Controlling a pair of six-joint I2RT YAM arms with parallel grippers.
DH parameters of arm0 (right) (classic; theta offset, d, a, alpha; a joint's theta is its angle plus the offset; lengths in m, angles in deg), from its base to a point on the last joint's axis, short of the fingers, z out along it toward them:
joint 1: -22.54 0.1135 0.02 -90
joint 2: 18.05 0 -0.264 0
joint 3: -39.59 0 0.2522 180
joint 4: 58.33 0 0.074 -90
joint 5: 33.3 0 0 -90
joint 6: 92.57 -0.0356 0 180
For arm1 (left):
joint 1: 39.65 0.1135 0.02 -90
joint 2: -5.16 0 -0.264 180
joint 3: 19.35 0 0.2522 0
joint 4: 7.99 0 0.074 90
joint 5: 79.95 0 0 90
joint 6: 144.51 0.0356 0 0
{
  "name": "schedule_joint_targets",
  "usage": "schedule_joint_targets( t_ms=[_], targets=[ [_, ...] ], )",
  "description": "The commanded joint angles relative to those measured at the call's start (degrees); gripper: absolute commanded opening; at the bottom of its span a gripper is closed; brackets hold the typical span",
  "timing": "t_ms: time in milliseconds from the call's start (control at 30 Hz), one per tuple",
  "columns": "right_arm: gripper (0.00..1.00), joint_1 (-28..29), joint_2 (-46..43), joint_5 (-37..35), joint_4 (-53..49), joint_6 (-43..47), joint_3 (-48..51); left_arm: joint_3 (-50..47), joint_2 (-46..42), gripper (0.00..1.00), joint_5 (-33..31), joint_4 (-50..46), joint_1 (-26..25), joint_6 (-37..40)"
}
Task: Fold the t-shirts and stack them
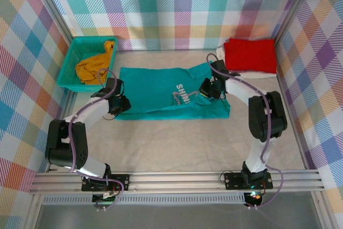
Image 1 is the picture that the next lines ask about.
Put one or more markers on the teal printed t-shirt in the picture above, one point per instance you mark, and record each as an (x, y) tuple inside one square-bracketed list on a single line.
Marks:
[(150, 92)]

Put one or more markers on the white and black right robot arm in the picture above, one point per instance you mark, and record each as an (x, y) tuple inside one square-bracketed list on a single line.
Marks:
[(238, 87)]

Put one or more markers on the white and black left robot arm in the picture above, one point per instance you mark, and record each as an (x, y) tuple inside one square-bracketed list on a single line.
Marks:
[(91, 108)]

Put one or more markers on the mustard yellow t-shirt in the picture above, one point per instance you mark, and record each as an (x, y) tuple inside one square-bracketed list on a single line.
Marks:
[(91, 66)]

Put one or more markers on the white folded t-shirt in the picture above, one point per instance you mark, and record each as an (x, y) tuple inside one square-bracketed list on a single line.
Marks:
[(257, 75)]

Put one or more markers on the red folded t-shirt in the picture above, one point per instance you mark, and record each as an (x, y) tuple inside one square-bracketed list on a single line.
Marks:
[(252, 54)]

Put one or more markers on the teal plastic basket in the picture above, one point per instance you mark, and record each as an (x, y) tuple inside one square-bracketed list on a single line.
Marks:
[(77, 49)]

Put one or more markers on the green left controller board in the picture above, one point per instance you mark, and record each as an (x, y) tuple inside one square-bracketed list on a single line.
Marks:
[(105, 199)]

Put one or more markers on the black right controller board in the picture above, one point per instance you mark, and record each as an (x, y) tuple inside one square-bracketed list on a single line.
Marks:
[(254, 198)]

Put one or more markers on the long aluminium base rail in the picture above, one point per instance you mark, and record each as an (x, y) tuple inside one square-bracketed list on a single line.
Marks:
[(174, 182)]

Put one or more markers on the aluminium left frame post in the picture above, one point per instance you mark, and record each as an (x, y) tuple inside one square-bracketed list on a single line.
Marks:
[(53, 6)]

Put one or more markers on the aluminium frame post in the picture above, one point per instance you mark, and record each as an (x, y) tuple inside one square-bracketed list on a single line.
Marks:
[(294, 6), (53, 6)]

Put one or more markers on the aluminium right frame post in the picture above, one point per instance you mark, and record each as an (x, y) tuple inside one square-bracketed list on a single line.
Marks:
[(294, 6)]

